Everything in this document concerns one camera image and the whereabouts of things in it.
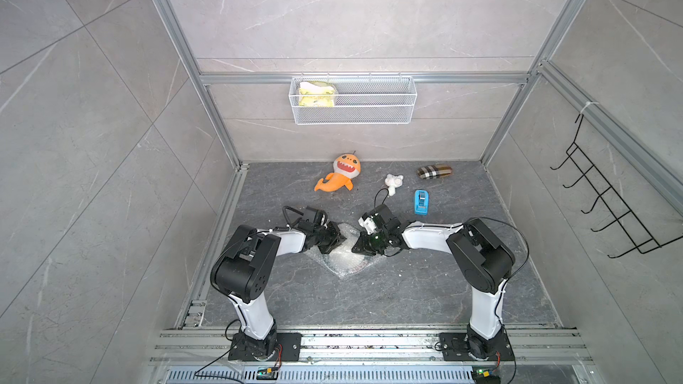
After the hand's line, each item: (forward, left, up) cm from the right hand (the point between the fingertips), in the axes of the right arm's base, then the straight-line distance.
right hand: (353, 250), depth 91 cm
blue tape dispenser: (+20, -28, 0) cm, 34 cm away
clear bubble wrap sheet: (-4, +4, +1) cm, 6 cm away
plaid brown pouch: (+36, -36, +1) cm, 51 cm away
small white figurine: (+30, -17, +1) cm, 35 cm away
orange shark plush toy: (+33, +2, +7) cm, 34 cm away
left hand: (+5, 0, +2) cm, 6 cm away
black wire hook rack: (-2, -66, +30) cm, 73 cm away
